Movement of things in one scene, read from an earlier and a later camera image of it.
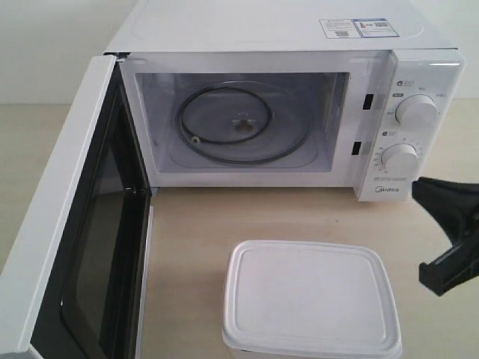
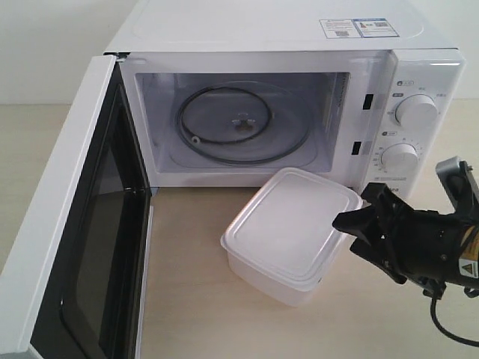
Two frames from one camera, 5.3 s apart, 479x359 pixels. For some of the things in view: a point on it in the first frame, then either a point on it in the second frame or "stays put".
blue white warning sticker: [357, 28] stays put
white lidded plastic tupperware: [294, 300] -> [283, 240]
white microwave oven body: [364, 94] stays put
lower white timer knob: [400, 158] stays put
